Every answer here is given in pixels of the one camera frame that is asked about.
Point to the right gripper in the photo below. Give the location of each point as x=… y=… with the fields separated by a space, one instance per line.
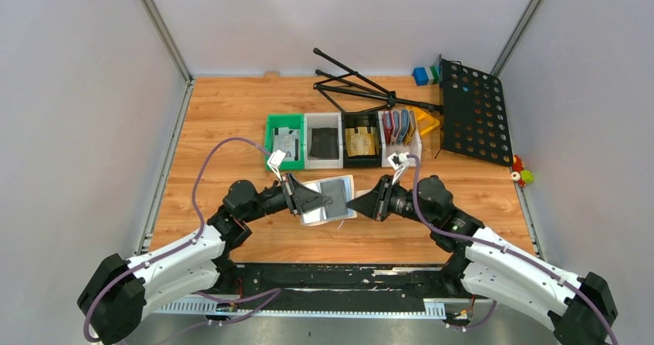
x=383 y=198

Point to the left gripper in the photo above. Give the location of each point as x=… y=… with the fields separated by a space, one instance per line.
x=294 y=194

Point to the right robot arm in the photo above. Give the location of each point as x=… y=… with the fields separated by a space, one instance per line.
x=577 y=309

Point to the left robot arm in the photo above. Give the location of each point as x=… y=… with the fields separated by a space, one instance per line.
x=122 y=292

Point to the gold cards stack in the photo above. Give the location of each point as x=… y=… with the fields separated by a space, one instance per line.
x=361 y=141

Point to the black cards stack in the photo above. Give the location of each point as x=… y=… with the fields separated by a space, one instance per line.
x=324 y=143

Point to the white bin with card holders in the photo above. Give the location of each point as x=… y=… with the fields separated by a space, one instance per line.
x=415 y=147

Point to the white cards stack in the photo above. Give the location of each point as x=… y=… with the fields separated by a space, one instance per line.
x=287 y=139

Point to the red card holder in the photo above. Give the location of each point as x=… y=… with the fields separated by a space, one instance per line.
x=388 y=126

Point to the white bin with black cards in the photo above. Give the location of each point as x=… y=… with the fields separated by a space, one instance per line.
x=316 y=120

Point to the blue card holder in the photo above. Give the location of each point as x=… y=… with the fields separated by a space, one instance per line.
x=404 y=124

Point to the green bin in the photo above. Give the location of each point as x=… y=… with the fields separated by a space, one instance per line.
x=292 y=120

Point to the black tripod legs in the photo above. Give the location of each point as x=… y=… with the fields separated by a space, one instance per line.
x=353 y=83

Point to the black music stand desk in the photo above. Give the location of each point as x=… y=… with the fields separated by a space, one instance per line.
x=474 y=115

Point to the blue green toy block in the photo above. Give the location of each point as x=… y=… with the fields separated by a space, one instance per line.
x=428 y=75

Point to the red green toy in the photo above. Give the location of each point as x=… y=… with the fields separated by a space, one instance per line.
x=519 y=174

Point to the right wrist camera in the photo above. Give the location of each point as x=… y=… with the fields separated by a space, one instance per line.
x=400 y=162

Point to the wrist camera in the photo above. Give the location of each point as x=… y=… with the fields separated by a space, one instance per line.
x=400 y=162
x=274 y=161

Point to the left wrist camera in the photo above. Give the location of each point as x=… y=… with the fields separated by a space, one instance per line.
x=274 y=161

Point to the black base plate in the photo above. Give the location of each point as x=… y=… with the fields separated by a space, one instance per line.
x=331 y=286

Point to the yellow triangle frame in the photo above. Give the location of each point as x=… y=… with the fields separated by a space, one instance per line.
x=425 y=121

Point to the white slotted cable duct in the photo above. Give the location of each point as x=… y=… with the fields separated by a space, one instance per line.
x=195 y=305

